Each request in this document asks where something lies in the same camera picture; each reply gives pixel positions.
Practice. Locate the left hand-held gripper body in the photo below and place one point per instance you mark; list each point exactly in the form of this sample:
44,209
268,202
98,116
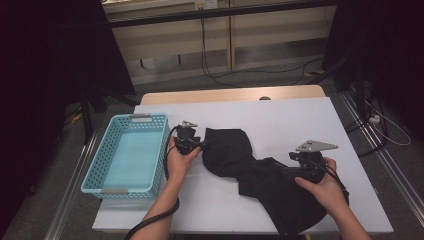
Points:
186,141

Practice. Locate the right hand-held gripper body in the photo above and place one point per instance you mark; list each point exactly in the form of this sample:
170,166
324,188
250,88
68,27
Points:
313,166

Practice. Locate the black shorts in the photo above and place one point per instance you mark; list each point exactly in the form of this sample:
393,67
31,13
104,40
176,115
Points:
266,183

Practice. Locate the light blue plastic basket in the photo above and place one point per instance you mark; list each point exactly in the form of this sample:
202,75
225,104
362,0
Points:
130,160

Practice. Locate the person's left hand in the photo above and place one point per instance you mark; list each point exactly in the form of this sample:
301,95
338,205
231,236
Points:
176,165

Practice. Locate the person's right hand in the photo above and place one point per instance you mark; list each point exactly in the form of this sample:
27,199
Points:
328,193

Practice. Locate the wooden table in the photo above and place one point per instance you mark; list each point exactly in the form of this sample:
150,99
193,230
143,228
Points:
200,95

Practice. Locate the dark round table grommet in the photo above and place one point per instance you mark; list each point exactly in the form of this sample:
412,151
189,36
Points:
265,98

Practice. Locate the white power adapter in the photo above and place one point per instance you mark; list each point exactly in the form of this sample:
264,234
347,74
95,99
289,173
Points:
374,119

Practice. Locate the black metal stand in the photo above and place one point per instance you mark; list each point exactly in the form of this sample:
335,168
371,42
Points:
358,86

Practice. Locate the beige wooden cabinet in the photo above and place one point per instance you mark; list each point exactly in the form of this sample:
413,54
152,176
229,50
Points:
266,33

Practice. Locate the black curtain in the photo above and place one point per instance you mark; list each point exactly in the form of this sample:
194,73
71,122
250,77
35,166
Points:
393,40
50,50

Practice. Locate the aluminium floor rail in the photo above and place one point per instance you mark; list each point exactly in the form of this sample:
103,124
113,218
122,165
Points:
71,190
394,170

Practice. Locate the white wall socket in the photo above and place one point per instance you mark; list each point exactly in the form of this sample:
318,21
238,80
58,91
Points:
206,4

